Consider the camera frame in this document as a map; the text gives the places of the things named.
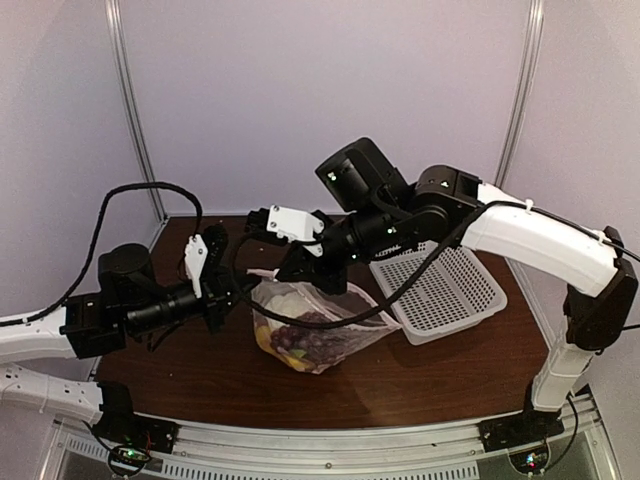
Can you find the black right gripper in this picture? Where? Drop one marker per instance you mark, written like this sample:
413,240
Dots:
298,258

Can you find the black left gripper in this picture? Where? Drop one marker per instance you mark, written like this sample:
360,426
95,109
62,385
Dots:
220,289

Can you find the white toy cauliflower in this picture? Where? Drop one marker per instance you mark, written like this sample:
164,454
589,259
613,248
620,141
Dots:
290,305

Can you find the yellow toy fruit front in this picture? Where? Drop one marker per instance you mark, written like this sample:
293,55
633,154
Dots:
263,338

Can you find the yellow toy fruit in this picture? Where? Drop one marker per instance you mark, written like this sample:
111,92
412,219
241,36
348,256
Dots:
299,364
263,338

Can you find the dark red toy grapes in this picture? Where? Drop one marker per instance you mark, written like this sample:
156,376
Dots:
324,347

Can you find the clear zip top bag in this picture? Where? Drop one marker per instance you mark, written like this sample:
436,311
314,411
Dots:
325,309

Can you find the white perforated plastic basket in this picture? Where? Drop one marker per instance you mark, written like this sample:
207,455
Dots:
456,292

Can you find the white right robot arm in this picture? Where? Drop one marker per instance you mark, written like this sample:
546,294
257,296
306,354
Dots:
451,208

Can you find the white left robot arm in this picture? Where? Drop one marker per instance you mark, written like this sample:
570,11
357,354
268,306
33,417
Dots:
130,305

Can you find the left round circuit board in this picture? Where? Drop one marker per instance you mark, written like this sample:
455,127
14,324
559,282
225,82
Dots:
127,460

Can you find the round circuit board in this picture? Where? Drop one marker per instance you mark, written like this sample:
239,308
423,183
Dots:
530,461
127,460

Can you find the right round circuit board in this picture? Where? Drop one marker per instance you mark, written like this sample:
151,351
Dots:
530,461

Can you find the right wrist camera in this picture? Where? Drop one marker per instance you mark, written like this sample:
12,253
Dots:
288,225

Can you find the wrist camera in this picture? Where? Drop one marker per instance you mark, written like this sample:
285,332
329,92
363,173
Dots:
202,256
288,225

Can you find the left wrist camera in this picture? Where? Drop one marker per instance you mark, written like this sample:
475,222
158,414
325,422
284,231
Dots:
202,256

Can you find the front aluminium rail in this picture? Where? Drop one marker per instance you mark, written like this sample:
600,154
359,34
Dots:
450,450

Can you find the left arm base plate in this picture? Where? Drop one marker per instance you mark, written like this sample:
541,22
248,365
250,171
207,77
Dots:
145,433

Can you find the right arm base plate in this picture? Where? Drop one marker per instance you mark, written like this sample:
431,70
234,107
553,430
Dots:
518,429

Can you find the left aluminium frame post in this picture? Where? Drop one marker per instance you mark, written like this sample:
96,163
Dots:
132,116

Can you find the aluminium frame post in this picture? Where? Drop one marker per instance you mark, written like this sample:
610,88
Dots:
132,116
524,84

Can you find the right aluminium frame post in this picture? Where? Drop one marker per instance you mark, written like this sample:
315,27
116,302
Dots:
524,84

